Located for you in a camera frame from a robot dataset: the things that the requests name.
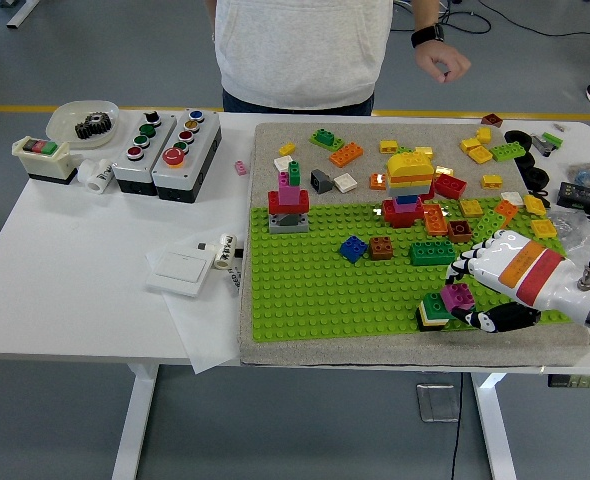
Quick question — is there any red square brick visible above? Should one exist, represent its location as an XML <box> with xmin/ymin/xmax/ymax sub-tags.
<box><xmin>433</xmin><ymin>172</ymin><xmax>469</xmax><ymax>200</ymax></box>

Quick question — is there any translucent white bowl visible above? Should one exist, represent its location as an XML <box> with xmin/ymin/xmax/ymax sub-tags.
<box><xmin>45</xmin><ymin>99</ymin><xmax>121</xmax><ymax>150</ymax></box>

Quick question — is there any white wall switch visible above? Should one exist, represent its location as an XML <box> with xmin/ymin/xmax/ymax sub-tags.
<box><xmin>145</xmin><ymin>248</ymin><xmax>211</xmax><ymax>299</ymax></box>

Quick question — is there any desk control panel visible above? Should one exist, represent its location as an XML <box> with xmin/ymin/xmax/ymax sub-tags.
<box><xmin>547</xmin><ymin>373</ymin><xmax>590</xmax><ymax>390</ymax></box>

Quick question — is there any lime green studded baseplate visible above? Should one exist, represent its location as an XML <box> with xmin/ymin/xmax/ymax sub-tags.
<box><xmin>249</xmin><ymin>195</ymin><xmax>579</xmax><ymax>344</ymax></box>

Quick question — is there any person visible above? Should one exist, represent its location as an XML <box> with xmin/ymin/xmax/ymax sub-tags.
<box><xmin>213</xmin><ymin>0</ymin><xmax>395</xmax><ymax>117</ymax></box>

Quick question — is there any dark grey slope brick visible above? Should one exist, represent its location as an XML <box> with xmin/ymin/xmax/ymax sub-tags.
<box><xmin>309</xmin><ymin>168</ymin><xmax>335</xmax><ymax>194</ymax></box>

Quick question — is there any black wristwatch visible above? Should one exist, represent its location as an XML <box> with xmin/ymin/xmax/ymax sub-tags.
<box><xmin>410</xmin><ymin>23</ymin><xmax>446</xmax><ymax>50</ymax></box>

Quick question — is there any white stand foot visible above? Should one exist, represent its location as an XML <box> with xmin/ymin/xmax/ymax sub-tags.
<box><xmin>5</xmin><ymin>0</ymin><xmax>41</xmax><ymax>30</ymax></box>

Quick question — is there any clear plastic bag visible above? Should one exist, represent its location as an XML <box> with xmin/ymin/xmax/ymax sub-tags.
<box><xmin>544</xmin><ymin>207</ymin><xmax>590</xmax><ymax>264</ymax></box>

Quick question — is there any lime green long brick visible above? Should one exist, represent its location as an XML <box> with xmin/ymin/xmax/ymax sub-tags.
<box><xmin>489</xmin><ymin>143</ymin><xmax>528</xmax><ymax>164</ymax></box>
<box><xmin>469</xmin><ymin>209</ymin><xmax>509</xmax><ymax>247</ymax></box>

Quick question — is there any pink square brick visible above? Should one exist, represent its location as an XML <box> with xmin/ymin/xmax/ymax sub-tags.
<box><xmin>440</xmin><ymin>282</ymin><xmax>477</xmax><ymax>312</ymax></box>

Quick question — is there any blue square brick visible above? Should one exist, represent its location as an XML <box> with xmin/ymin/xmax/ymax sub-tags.
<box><xmin>337</xmin><ymin>234</ymin><xmax>369</xmax><ymax>264</ymax></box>

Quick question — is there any thin black hanging cable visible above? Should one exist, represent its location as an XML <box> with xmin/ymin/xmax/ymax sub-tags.
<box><xmin>449</xmin><ymin>372</ymin><xmax>465</xmax><ymax>480</ymax></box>

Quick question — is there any grey-brown mat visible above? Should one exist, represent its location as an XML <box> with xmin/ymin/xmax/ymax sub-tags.
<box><xmin>238</xmin><ymin>122</ymin><xmax>590</xmax><ymax>370</ymax></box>

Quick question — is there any metal floor plate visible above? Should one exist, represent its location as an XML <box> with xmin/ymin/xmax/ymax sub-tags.
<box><xmin>415</xmin><ymin>383</ymin><xmax>461</xmax><ymax>424</ymax></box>

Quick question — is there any orange long brick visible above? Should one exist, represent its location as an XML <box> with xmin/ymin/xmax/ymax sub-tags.
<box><xmin>422</xmin><ymin>203</ymin><xmax>449</xmax><ymax>236</ymax></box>
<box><xmin>328</xmin><ymin>141</ymin><xmax>366</xmax><ymax>168</ymax></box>
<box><xmin>493</xmin><ymin>198</ymin><xmax>520</xmax><ymax>220</ymax></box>

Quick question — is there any grey emergency stop control box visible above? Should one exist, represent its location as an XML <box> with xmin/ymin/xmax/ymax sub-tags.
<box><xmin>151</xmin><ymin>108</ymin><xmax>223</xmax><ymax>204</ymax></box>

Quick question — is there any black yellow white brick stack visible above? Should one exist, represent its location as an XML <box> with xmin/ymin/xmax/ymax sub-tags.
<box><xmin>416</xmin><ymin>304</ymin><xmax>451</xmax><ymax>332</ymax></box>

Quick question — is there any white labelled tube fitting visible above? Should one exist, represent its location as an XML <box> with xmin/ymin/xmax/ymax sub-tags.
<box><xmin>213</xmin><ymin>231</ymin><xmax>239</xmax><ymax>271</ymax></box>

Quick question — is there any red pink green brick tower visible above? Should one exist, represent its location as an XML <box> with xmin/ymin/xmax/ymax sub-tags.
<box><xmin>267</xmin><ymin>159</ymin><xmax>311</xmax><ymax>235</ymax></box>

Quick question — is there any grey four-button control box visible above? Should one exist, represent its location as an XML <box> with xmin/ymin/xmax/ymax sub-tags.
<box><xmin>110</xmin><ymin>110</ymin><xmax>177</xmax><ymax>197</ymax></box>

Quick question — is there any green stacked brick pair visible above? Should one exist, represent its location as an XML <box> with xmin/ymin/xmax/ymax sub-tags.
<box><xmin>308</xmin><ymin>128</ymin><xmax>346</xmax><ymax>152</ymax></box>

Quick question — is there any black digital meter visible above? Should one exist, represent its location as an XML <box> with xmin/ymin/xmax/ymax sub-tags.
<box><xmin>556</xmin><ymin>181</ymin><xmax>590</xmax><ymax>212</ymax></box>

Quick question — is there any person's left hand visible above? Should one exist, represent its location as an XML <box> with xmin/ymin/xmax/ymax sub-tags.
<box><xmin>413</xmin><ymin>41</ymin><xmax>473</xmax><ymax>85</ymax></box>

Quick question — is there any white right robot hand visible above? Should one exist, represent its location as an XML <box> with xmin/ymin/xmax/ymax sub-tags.
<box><xmin>443</xmin><ymin>229</ymin><xmax>590</xmax><ymax>335</ymax></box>

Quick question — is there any dark green long brick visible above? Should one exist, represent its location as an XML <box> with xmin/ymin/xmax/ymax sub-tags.
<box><xmin>421</xmin><ymin>292</ymin><xmax>450</xmax><ymax>320</ymax></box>
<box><xmin>408</xmin><ymin>239</ymin><xmax>458</xmax><ymax>266</ymax></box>

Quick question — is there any white paper sheet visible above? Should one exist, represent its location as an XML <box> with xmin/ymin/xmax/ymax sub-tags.
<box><xmin>145</xmin><ymin>234</ymin><xmax>241</xmax><ymax>375</ymax></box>

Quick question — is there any white table leg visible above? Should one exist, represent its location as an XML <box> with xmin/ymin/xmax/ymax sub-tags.
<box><xmin>110</xmin><ymin>363</ymin><xmax>159</xmax><ymax>480</ymax></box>
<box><xmin>471</xmin><ymin>372</ymin><xmax>519</xmax><ymax>480</ymax></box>

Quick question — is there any black metal gear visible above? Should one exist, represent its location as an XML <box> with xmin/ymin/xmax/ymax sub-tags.
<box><xmin>73</xmin><ymin>112</ymin><xmax>115</xmax><ymax>140</ymax></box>

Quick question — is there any dark brown square brick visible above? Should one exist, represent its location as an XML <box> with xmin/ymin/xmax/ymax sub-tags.
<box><xmin>447</xmin><ymin>219</ymin><xmax>475</xmax><ymax>245</ymax></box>

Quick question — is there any brick tower with yellow roof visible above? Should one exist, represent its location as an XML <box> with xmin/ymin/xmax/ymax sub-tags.
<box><xmin>381</xmin><ymin>148</ymin><xmax>436</xmax><ymax>230</ymax></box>

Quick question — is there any white pipe tee fitting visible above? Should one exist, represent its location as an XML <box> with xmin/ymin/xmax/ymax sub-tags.
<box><xmin>76</xmin><ymin>158</ymin><xmax>115</xmax><ymax>194</ymax></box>

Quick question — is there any cream switch box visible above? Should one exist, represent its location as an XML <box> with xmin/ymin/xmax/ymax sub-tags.
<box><xmin>11</xmin><ymin>137</ymin><xmax>79</xmax><ymax>186</ymax></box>

